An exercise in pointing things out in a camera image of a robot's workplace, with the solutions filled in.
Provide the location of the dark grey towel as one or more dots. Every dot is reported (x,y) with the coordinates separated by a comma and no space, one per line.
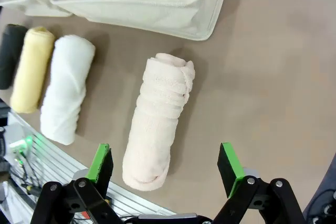
(9,56)

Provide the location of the white power adapter green light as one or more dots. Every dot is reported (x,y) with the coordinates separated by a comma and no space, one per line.
(19,146)

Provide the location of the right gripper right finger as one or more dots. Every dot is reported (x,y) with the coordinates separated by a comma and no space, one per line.
(231,166)

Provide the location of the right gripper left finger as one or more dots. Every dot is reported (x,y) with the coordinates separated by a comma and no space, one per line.
(102,166)

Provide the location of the white towel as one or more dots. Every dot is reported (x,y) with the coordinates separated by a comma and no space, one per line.
(65,90)

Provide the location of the pink towel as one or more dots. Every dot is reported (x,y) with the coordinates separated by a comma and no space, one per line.
(157,119)

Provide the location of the yellow towel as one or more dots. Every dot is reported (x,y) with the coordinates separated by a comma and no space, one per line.
(31,72)

